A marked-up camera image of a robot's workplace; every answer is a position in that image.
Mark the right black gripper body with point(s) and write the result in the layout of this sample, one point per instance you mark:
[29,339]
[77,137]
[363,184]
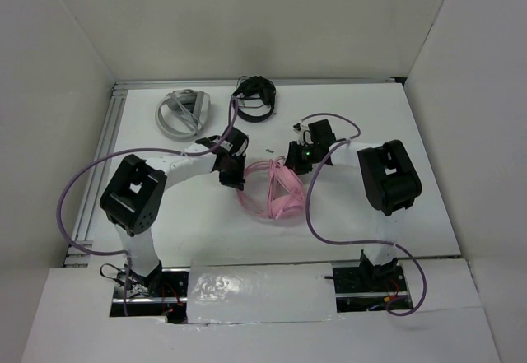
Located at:
[303,157]

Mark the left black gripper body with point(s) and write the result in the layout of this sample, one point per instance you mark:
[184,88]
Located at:
[232,174]

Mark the pink headphones with cable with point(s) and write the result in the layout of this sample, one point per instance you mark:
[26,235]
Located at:
[286,196]

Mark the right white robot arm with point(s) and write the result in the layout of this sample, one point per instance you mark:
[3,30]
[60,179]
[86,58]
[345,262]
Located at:
[389,178]

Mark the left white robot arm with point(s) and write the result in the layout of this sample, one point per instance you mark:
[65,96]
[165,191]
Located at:
[132,198]

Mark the white grey headphones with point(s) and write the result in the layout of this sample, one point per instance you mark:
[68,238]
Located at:
[189,107]

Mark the white taped cover sheet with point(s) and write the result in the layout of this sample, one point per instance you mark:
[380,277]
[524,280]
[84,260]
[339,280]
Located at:
[291,293]

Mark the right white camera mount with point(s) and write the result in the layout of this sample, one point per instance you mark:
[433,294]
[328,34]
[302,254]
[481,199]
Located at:
[304,136]

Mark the black headphones with cable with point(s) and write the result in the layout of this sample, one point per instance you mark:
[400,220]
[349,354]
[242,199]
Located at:
[254,92]

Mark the back aluminium rail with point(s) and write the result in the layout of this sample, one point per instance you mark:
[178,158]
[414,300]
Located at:
[133,85]

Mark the left aluminium rail frame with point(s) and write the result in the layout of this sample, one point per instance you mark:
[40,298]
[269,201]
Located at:
[95,172]

